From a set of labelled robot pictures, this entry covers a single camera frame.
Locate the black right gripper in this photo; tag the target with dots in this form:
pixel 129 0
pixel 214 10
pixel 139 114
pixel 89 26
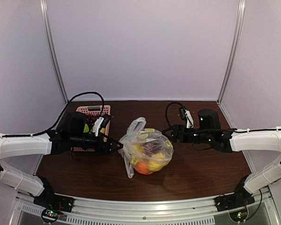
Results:
pixel 177 130

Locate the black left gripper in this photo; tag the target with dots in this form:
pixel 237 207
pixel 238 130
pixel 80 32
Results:
pixel 105 150

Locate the clear plastic bag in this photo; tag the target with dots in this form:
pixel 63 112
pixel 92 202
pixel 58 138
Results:
pixel 137 133

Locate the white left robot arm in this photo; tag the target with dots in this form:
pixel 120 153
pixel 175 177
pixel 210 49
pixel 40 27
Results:
pixel 49 142

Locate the dark red fruit in bag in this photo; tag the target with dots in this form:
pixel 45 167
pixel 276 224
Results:
pixel 151 148

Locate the green bumpy fruit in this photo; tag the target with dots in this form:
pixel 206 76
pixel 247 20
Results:
pixel 86 128

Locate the orange fruit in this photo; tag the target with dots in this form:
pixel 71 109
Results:
pixel 142 169

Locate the yellow banana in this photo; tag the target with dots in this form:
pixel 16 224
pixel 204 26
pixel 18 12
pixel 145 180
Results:
pixel 153 162

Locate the pink perforated plastic basket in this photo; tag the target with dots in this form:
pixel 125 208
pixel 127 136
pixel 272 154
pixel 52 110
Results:
pixel 94 109

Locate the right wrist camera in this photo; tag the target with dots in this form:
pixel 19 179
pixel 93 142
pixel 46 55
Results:
pixel 186 117

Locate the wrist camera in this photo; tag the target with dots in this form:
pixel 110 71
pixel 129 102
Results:
pixel 186 117
pixel 100 123

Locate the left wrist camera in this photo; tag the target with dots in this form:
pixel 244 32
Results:
pixel 100 123

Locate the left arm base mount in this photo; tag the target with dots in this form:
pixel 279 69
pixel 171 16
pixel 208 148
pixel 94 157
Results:
pixel 54 206

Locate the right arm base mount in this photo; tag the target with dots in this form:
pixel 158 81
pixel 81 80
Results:
pixel 236 206

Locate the aluminium corner post right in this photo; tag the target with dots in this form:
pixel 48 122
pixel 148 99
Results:
pixel 233 51

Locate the aluminium corner post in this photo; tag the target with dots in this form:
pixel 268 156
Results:
pixel 52 52
pixel 233 51

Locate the aluminium corner post left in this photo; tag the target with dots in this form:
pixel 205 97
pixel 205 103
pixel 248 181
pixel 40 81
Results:
pixel 52 52

